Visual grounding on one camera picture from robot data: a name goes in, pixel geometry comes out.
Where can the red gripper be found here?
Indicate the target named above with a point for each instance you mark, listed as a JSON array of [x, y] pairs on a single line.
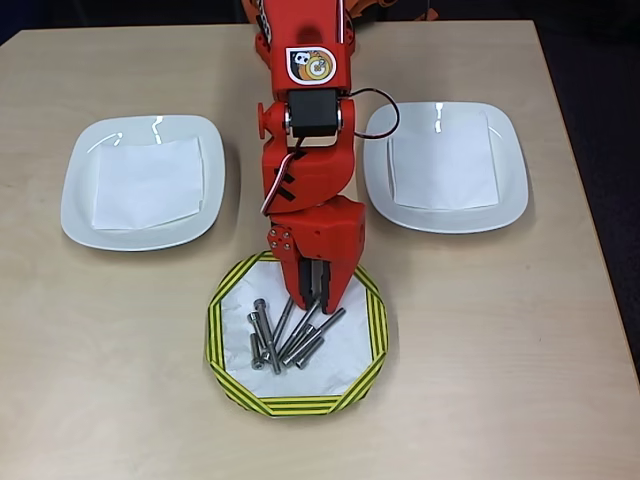
[[327, 235]]

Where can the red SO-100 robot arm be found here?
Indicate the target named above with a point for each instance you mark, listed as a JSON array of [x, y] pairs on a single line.
[[310, 175]]

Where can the yellow green striped plate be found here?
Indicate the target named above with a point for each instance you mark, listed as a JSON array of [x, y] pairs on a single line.
[[300, 406]]

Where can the white paper napkin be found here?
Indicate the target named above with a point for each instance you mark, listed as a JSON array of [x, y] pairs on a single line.
[[150, 185], [445, 160]]

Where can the white square ceramic plate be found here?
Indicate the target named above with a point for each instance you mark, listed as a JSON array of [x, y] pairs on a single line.
[[75, 200], [510, 200]]

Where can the small orange printed part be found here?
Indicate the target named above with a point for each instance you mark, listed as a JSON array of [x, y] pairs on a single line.
[[427, 16]]

